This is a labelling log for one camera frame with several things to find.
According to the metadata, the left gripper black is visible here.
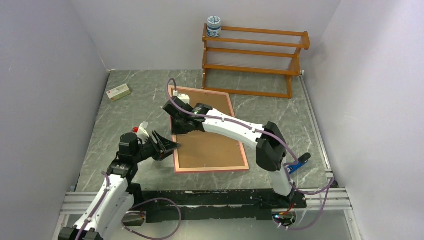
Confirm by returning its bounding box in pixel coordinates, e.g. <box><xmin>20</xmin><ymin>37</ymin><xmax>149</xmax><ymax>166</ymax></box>
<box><xmin>132</xmin><ymin>130</ymin><xmax>180</xmax><ymax>163</ymax></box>

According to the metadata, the brown frame backing board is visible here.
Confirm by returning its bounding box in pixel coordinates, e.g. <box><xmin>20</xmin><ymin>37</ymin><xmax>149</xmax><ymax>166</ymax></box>
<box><xmin>170</xmin><ymin>88</ymin><xmax>248</xmax><ymax>170</ymax></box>

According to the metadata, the pink wooden picture frame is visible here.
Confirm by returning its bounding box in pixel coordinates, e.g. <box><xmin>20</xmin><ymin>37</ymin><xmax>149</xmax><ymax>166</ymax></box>
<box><xmin>167</xmin><ymin>85</ymin><xmax>250</xmax><ymax>174</ymax></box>

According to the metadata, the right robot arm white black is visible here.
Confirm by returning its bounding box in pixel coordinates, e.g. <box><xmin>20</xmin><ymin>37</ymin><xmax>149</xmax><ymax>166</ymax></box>
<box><xmin>163</xmin><ymin>96</ymin><xmax>295</xmax><ymax>208</ymax></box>

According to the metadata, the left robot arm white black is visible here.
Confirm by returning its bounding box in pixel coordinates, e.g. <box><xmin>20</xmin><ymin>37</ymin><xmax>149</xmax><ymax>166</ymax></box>
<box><xmin>57</xmin><ymin>131</ymin><xmax>180</xmax><ymax>240</ymax></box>

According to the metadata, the small white green box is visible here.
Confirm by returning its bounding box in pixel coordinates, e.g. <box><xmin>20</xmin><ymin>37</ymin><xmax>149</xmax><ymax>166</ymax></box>
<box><xmin>106</xmin><ymin>84</ymin><xmax>131</xmax><ymax>102</ymax></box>

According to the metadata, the orange wooden rack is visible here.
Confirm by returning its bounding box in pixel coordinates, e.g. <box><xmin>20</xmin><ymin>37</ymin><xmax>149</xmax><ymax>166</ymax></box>
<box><xmin>201</xmin><ymin>24</ymin><xmax>311</xmax><ymax>99</ymax></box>

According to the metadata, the blue white lidded jar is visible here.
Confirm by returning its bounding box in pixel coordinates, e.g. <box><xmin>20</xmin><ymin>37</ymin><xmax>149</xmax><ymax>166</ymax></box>
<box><xmin>206</xmin><ymin>16</ymin><xmax>222</xmax><ymax>38</ymax></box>

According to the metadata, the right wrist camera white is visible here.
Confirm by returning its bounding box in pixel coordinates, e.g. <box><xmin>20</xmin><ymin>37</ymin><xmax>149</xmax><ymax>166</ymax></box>
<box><xmin>172</xmin><ymin>89</ymin><xmax>190</xmax><ymax>104</ymax></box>

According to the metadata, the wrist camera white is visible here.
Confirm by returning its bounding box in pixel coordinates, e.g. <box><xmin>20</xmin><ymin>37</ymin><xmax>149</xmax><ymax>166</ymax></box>
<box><xmin>132</xmin><ymin>121</ymin><xmax>150</xmax><ymax>143</ymax></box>
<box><xmin>172</xmin><ymin>89</ymin><xmax>190</xmax><ymax>104</ymax></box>

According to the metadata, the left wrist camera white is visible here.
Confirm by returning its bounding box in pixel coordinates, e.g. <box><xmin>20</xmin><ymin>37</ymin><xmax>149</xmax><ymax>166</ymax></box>
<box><xmin>132</xmin><ymin>121</ymin><xmax>150</xmax><ymax>143</ymax></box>

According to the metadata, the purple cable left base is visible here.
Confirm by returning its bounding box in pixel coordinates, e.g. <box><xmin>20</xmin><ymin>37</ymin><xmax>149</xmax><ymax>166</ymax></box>
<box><xmin>120</xmin><ymin>198</ymin><xmax>183</xmax><ymax>240</ymax></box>

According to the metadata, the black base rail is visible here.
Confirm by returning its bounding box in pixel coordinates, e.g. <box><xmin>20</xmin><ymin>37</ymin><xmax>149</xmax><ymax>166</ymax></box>
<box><xmin>133</xmin><ymin>188</ymin><xmax>307</xmax><ymax>223</ymax></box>

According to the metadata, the blue black handled tool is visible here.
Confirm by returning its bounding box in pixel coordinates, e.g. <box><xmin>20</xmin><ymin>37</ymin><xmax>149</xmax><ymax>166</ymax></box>
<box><xmin>286</xmin><ymin>152</ymin><xmax>311</xmax><ymax>175</ymax></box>

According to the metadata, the aluminium extrusion rail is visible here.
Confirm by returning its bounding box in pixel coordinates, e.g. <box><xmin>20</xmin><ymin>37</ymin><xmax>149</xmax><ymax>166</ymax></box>
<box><xmin>298</xmin><ymin>74</ymin><xmax>352</xmax><ymax>210</ymax></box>

